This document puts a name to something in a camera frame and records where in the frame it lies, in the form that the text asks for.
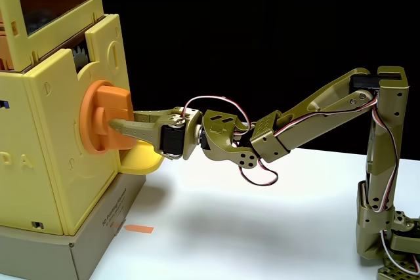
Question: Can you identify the orange vending machine knob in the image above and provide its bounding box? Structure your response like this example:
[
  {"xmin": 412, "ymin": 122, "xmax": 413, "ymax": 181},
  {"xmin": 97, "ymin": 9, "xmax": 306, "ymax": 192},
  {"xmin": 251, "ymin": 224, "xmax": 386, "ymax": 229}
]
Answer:
[{"xmin": 79, "ymin": 79, "xmax": 139, "ymax": 156}]

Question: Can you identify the yellow toy vending machine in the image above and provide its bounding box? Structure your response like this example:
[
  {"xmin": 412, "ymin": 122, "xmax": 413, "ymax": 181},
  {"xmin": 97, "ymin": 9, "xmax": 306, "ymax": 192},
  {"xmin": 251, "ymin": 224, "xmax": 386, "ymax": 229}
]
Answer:
[{"xmin": 0, "ymin": 0, "xmax": 133, "ymax": 237}]

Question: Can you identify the yellow dispensing tray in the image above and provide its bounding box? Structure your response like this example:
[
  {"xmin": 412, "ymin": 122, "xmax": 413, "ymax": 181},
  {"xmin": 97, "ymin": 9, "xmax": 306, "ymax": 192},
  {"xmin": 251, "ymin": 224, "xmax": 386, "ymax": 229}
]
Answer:
[{"xmin": 117, "ymin": 140, "xmax": 165, "ymax": 176}]

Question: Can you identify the grey plastic gear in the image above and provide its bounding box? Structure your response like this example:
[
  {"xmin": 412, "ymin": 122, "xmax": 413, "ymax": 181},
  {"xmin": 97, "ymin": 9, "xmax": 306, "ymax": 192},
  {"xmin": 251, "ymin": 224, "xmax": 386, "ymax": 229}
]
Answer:
[{"xmin": 72, "ymin": 43, "xmax": 91, "ymax": 75}]

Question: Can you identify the orange paper arrow marker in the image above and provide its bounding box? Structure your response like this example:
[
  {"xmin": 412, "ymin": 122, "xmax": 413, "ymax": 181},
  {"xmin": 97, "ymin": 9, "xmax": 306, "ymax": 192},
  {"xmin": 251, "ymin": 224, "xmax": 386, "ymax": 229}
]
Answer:
[{"xmin": 123, "ymin": 224, "xmax": 155, "ymax": 235}]

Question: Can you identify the brown cardboard box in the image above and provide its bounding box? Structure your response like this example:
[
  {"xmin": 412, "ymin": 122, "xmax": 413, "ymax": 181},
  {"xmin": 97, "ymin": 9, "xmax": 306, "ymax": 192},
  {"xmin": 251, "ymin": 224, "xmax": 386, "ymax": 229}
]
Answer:
[{"xmin": 0, "ymin": 170, "xmax": 147, "ymax": 280}]

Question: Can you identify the clear tape tab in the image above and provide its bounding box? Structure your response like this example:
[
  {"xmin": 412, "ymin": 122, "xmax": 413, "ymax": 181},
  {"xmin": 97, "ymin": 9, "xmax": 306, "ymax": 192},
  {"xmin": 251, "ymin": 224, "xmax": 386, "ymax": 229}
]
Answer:
[{"xmin": 110, "ymin": 216, "xmax": 127, "ymax": 237}]

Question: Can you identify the red white black servo cable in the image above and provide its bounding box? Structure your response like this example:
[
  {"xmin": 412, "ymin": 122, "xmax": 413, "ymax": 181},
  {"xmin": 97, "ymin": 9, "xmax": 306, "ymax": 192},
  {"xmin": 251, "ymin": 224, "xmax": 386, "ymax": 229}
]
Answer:
[
  {"xmin": 182, "ymin": 95, "xmax": 252, "ymax": 130},
  {"xmin": 273, "ymin": 95, "xmax": 400, "ymax": 212},
  {"xmin": 379, "ymin": 229, "xmax": 420, "ymax": 274},
  {"xmin": 238, "ymin": 157, "xmax": 280, "ymax": 187}
]

